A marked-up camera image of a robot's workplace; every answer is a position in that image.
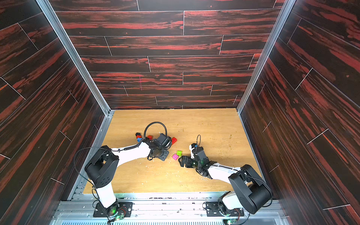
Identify red long lego brick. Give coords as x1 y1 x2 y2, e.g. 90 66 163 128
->
171 137 177 144

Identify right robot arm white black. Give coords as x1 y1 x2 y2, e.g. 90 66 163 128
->
178 143 272 216

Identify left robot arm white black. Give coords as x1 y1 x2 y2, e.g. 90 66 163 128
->
84 133 172 216

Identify pink square lego brick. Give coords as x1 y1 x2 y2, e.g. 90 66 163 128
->
172 154 179 160

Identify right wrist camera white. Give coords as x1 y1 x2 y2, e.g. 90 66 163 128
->
189 143 197 159

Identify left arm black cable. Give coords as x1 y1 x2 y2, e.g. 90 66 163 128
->
73 121 169 203

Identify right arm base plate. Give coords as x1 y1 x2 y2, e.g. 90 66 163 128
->
202 201 244 217

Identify aluminium front rail frame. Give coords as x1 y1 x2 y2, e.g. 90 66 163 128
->
50 192 291 225

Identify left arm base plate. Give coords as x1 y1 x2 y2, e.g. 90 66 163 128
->
93 202 134 218

